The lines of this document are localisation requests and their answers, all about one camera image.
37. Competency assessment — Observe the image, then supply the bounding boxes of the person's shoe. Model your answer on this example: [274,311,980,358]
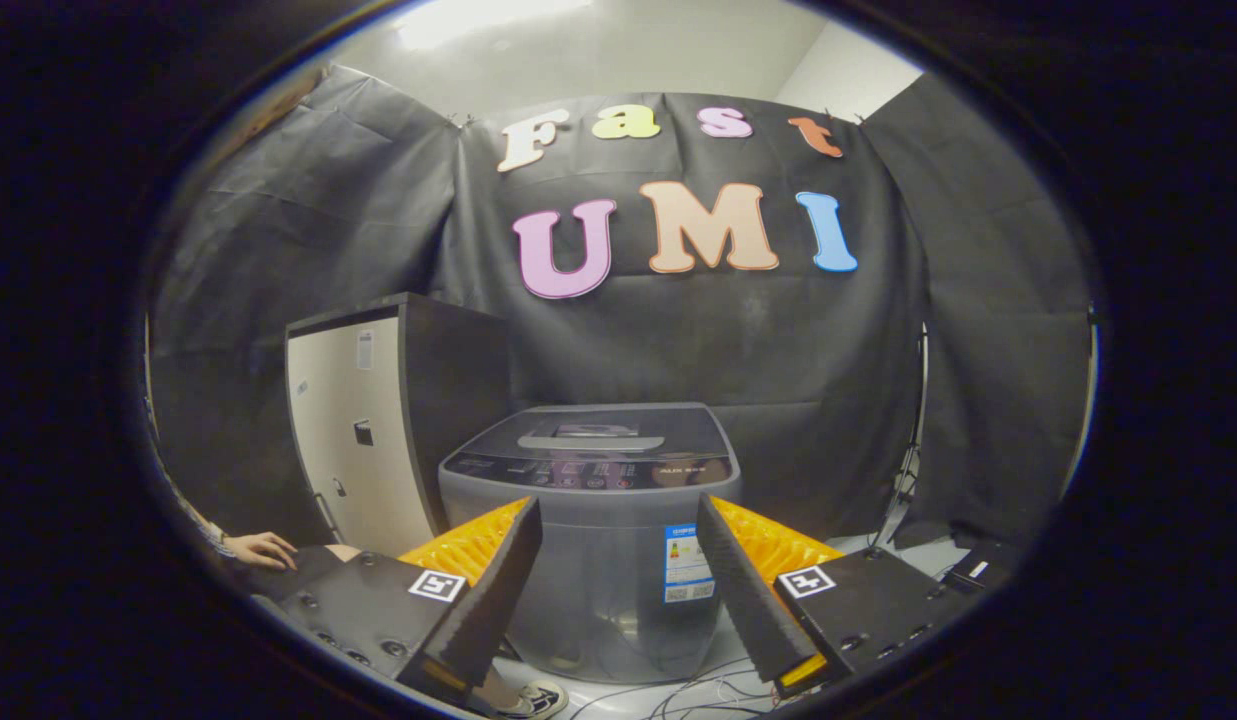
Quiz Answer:
[498,680,569,719]

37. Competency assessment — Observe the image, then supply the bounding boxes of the floor cables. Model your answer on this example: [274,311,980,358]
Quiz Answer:
[568,655,789,720]

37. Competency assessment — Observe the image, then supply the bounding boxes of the dark washing machine lid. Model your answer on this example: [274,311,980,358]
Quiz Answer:
[466,403,731,463]

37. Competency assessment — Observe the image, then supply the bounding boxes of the black box on floor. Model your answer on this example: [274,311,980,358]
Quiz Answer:
[938,545,1024,596]

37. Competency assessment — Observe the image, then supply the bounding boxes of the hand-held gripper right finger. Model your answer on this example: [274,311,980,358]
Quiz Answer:
[695,492,979,701]

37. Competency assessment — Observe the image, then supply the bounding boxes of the black light stand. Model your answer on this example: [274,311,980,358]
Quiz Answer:
[868,325,929,551]

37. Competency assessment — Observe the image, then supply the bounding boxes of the black cabinet with beige door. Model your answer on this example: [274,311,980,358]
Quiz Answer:
[283,292,511,559]

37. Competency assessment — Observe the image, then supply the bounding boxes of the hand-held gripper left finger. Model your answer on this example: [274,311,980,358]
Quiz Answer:
[250,497,544,716]

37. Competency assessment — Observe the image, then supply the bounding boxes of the black backdrop cloth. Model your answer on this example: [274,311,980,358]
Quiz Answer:
[143,62,1097,551]

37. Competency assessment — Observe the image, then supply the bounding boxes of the grey washing machine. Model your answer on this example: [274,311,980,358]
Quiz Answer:
[438,402,744,686]

